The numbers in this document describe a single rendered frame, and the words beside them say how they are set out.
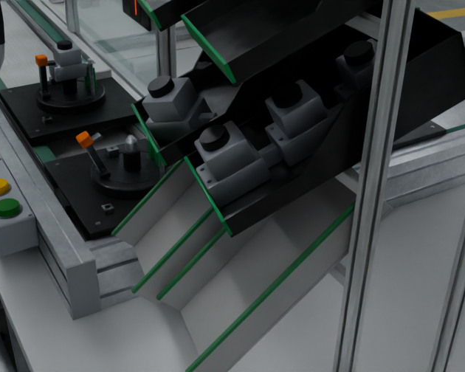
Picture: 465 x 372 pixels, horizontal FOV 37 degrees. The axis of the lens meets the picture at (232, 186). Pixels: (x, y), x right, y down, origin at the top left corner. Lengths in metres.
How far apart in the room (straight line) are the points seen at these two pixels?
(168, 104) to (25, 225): 0.44
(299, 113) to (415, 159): 0.65
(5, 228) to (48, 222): 0.07
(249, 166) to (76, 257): 0.43
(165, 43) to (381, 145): 0.74
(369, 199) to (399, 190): 0.65
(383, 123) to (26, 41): 1.45
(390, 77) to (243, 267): 0.33
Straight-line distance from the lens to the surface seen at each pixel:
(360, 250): 0.71
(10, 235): 1.14
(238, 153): 0.68
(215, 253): 0.84
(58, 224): 1.11
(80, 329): 1.06
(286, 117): 0.68
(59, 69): 1.41
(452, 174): 1.41
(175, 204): 0.96
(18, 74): 1.76
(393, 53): 0.61
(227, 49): 0.64
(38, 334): 1.07
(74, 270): 1.02
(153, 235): 0.97
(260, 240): 0.83
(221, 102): 0.83
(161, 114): 0.79
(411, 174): 1.32
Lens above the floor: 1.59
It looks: 32 degrees down
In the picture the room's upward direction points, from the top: 1 degrees clockwise
